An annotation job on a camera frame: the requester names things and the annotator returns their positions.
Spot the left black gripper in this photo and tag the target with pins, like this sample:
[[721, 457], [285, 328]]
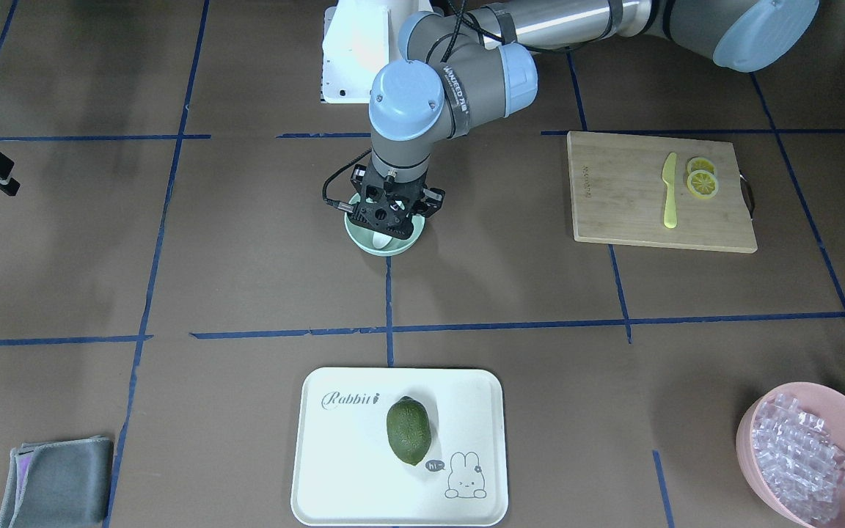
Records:
[[433, 201]]

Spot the white spoon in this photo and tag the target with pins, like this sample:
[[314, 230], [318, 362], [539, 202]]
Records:
[[380, 240]]

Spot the light green bowl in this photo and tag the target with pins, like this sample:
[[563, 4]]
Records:
[[362, 237]]

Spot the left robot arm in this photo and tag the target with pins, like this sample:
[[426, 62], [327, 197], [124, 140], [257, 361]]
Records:
[[456, 72]]

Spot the pink bowl with ice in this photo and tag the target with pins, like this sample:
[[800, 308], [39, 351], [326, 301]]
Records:
[[790, 446]]

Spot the green avocado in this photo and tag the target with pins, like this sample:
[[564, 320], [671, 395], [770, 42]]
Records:
[[408, 430]]

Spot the bamboo cutting board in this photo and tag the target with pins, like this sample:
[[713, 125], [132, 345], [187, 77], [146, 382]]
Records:
[[618, 195]]

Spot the white rabbit tray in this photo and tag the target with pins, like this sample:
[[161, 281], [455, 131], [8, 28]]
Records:
[[346, 474]]

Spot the yellow plastic knife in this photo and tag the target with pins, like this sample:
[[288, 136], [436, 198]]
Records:
[[668, 176]]

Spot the upper lemon slice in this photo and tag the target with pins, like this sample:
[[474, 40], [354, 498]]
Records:
[[701, 164]]

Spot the lemon slice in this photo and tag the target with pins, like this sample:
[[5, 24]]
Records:
[[701, 164], [702, 184]]

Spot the lower lemon slice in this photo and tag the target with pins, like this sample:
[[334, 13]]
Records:
[[702, 184]]

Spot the grey folded cloth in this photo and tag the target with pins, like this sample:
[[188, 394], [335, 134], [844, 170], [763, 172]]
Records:
[[58, 483]]

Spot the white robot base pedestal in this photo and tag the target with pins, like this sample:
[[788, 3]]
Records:
[[360, 37]]

